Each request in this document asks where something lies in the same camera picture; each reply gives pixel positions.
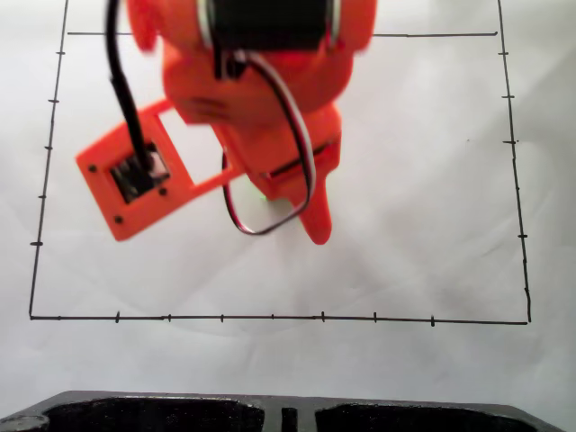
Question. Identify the white paper sheet drawn rectangle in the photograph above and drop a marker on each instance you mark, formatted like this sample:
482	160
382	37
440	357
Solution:
180	279

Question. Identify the black metal stand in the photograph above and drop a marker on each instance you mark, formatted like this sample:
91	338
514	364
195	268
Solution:
288	402

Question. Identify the grey round metal knob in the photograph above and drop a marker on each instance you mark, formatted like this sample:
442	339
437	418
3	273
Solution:
24	423

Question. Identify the black camera module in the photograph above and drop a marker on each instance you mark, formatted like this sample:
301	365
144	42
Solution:
135	180

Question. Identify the orange camera mount bracket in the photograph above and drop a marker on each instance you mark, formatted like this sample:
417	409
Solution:
100	198

